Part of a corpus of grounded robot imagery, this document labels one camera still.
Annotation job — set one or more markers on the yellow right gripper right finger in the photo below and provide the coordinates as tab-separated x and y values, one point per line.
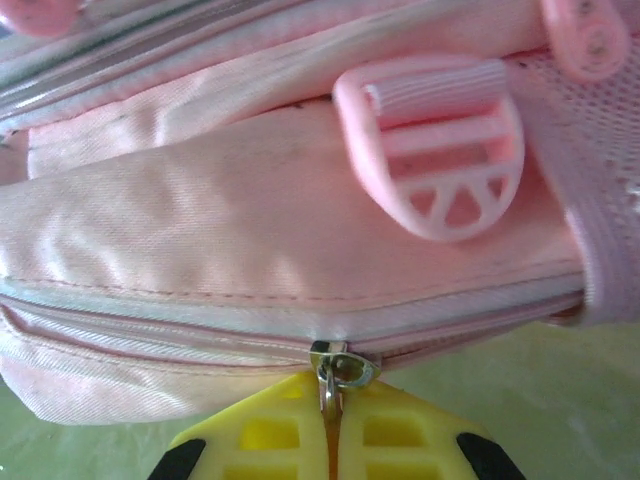
400	440

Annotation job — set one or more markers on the pink fabric backpack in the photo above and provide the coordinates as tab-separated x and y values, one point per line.
210	210

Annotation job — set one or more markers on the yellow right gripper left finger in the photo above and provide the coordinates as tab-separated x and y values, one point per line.
265	435

